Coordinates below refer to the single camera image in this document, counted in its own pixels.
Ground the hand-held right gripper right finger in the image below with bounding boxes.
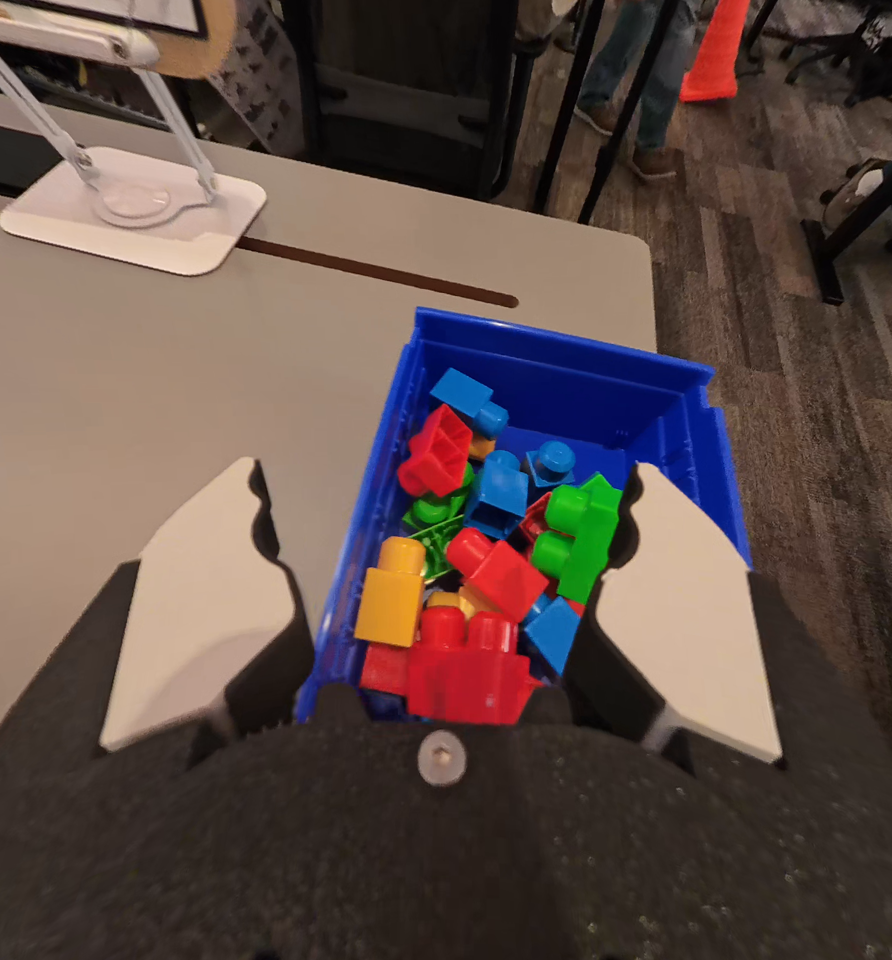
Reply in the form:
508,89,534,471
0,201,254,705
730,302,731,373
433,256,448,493
562,462,783,768

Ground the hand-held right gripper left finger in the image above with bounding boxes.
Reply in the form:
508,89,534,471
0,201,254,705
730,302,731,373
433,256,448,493
99,457,317,755

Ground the pile of mega blocks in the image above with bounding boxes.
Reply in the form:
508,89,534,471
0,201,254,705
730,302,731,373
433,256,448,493
354,367,628,727

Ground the blue plastic bin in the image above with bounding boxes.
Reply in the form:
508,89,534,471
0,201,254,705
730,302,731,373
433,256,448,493
296,306,753,726

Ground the black desk leg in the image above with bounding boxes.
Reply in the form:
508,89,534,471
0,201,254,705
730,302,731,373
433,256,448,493
800,133,892,306

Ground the black tripod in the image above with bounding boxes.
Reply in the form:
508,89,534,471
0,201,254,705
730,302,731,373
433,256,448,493
532,0,681,226

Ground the orange traffic cone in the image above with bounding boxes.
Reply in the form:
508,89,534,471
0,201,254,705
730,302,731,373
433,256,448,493
678,0,750,104

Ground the black office chair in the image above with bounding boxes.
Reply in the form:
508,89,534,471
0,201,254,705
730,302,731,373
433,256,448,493
296,0,538,201
746,0,892,108

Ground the printed instruction sheet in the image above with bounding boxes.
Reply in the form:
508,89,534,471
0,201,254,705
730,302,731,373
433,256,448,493
11,0,207,35

